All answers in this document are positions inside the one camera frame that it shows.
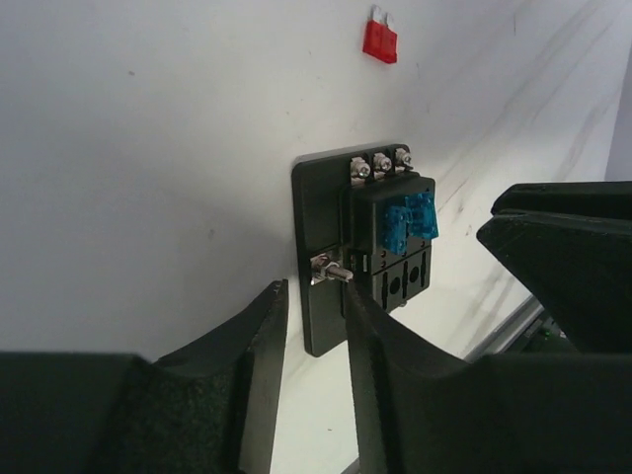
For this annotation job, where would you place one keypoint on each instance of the red fuse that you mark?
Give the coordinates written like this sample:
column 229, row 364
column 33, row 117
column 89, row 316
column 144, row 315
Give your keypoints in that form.
column 380, row 41

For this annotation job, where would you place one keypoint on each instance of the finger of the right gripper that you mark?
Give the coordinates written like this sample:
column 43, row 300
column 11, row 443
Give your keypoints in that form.
column 569, row 244

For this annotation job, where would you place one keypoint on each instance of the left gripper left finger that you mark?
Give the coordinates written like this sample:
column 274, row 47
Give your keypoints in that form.
column 208, row 407

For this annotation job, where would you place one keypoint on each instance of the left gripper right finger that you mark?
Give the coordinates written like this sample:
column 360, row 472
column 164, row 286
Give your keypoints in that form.
column 419, row 409

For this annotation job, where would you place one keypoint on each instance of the black fuse box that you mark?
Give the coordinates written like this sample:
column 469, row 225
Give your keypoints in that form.
column 339, row 199

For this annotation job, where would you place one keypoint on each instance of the blue fuse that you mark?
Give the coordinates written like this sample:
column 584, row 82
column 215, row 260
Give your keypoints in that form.
column 395, row 229
column 423, row 220

